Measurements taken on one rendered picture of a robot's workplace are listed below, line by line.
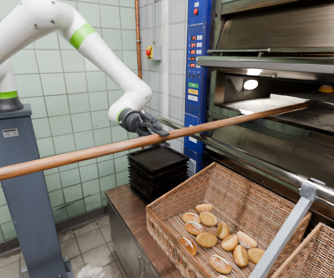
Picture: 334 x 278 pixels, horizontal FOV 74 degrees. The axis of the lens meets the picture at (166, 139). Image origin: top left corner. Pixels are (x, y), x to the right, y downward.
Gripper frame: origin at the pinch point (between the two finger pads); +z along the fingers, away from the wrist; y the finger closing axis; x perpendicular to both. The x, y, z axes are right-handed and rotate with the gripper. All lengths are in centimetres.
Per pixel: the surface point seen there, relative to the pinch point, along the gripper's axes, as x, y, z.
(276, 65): -38.9, -22.0, 12.1
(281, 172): -16.2, 2.5, 32.9
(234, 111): -53, 2, -15
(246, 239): -39, 55, 13
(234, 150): -16.3, 2.3, 17.2
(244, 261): -29, 56, 19
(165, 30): -52, -40, -78
